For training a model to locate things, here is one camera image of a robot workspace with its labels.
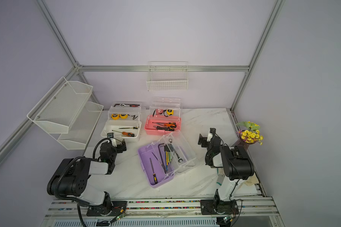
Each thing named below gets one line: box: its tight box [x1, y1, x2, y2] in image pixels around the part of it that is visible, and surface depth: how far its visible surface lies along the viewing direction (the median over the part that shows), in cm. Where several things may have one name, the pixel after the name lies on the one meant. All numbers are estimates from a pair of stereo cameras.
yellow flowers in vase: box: [235, 121, 264, 146], surface depth 78 cm
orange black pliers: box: [152, 122, 177, 129], surface depth 113 cm
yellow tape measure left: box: [110, 113, 120, 121], surface depth 106 cm
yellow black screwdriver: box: [149, 157, 158, 184], surface depth 85 cm
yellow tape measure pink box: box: [166, 108, 174, 116], surface depth 109 cm
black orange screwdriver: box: [152, 125, 175, 132], surface depth 109 cm
